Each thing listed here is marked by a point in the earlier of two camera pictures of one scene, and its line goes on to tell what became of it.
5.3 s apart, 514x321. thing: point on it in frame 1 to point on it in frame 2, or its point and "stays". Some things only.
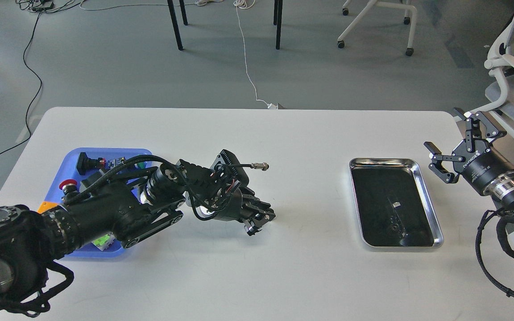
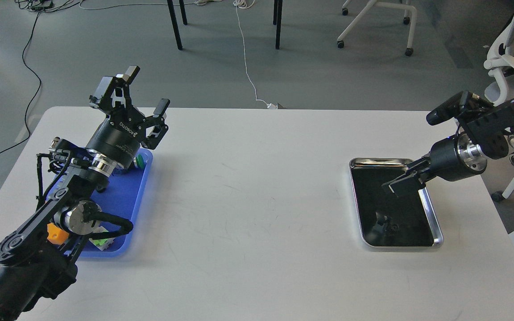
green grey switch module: x=104 y=241 stays
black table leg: x=176 y=24 stays
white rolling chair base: x=370 y=5 stays
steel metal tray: x=394 y=207 stays
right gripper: x=487 y=170 to x=443 y=162
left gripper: x=235 y=211 to x=118 y=137
